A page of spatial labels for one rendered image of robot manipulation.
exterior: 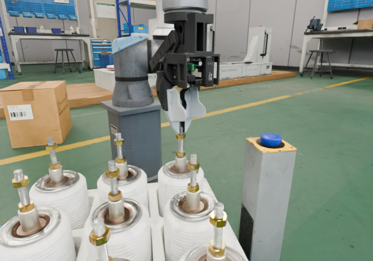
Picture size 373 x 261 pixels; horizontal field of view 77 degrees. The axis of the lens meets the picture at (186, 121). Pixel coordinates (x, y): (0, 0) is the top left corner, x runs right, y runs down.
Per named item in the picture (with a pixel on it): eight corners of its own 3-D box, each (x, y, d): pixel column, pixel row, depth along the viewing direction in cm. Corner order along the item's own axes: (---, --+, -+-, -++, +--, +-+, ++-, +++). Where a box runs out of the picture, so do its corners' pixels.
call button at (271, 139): (255, 142, 48) (256, 132, 47) (273, 140, 48) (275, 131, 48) (265, 150, 44) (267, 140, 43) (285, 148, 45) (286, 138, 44)
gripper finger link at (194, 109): (197, 139, 43) (197, 89, 40) (179, 130, 47) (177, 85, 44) (210, 135, 44) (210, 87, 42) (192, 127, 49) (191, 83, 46)
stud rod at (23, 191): (34, 215, 33) (23, 167, 31) (31, 220, 32) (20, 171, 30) (26, 216, 33) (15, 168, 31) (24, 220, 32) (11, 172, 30)
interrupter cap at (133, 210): (92, 243, 31) (92, 239, 30) (89, 209, 37) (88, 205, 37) (149, 225, 34) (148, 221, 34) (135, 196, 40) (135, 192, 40)
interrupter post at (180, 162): (182, 166, 50) (182, 152, 49) (188, 171, 49) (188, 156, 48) (172, 169, 49) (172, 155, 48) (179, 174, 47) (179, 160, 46)
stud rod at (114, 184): (111, 207, 35) (106, 161, 33) (116, 204, 36) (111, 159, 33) (116, 209, 34) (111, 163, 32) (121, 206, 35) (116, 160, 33)
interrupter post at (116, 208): (110, 224, 34) (107, 205, 33) (107, 214, 36) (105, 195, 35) (126, 219, 35) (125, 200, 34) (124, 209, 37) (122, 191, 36)
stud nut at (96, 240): (90, 249, 21) (89, 241, 21) (88, 236, 23) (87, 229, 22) (112, 241, 22) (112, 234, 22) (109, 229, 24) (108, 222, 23)
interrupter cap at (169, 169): (186, 159, 54) (186, 156, 54) (206, 173, 48) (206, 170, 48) (156, 167, 50) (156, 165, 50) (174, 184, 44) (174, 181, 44)
